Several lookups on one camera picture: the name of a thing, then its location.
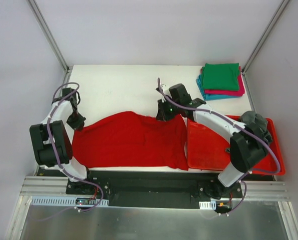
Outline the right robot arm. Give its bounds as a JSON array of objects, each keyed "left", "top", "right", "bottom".
[{"left": 156, "top": 83, "right": 271, "bottom": 198}]

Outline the grey crumpled t-shirt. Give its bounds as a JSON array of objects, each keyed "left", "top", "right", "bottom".
[{"left": 237, "top": 110, "right": 273, "bottom": 157}]

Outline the aluminium frame post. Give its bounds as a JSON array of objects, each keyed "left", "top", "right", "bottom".
[
  {"left": 242, "top": 0, "right": 291, "bottom": 73},
  {"left": 26, "top": 0, "right": 70, "bottom": 73}
]

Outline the red plastic tray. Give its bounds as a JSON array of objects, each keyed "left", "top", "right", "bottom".
[{"left": 187, "top": 118, "right": 286, "bottom": 176}]

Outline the magenta folded t-shirt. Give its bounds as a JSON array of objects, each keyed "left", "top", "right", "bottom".
[{"left": 203, "top": 68, "right": 245, "bottom": 98}]

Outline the green folded t-shirt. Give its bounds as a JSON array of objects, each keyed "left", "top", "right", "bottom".
[{"left": 202, "top": 63, "right": 240, "bottom": 91}]

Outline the left aluminium frame post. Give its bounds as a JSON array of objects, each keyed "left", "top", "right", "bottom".
[{"left": 26, "top": 0, "right": 70, "bottom": 73}]

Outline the right white cable duct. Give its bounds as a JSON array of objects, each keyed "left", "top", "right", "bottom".
[{"left": 199, "top": 200, "right": 217, "bottom": 211}]

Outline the right aluminium frame post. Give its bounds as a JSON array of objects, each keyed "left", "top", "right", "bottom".
[{"left": 242, "top": 0, "right": 291, "bottom": 73}]

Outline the left white cable duct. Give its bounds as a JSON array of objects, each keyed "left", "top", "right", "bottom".
[{"left": 31, "top": 196, "right": 109, "bottom": 208}]

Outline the teal folded t-shirt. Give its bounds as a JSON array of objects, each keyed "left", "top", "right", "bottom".
[{"left": 196, "top": 74, "right": 238, "bottom": 101}]

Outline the white cable duct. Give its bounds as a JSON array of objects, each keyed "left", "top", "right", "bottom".
[
  {"left": 31, "top": 196, "right": 109, "bottom": 208},
  {"left": 199, "top": 200, "right": 217, "bottom": 211}
]

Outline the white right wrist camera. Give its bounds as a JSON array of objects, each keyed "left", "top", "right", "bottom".
[{"left": 156, "top": 84, "right": 171, "bottom": 97}]

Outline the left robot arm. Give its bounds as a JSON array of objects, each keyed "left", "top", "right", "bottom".
[{"left": 29, "top": 87, "right": 95, "bottom": 195}]

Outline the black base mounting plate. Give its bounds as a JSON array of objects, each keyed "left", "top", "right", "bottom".
[{"left": 66, "top": 169, "right": 244, "bottom": 208}]

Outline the red t-shirt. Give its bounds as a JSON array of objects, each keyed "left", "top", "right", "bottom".
[{"left": 72, "top": 111, "right": 189, "bottom": 171}]

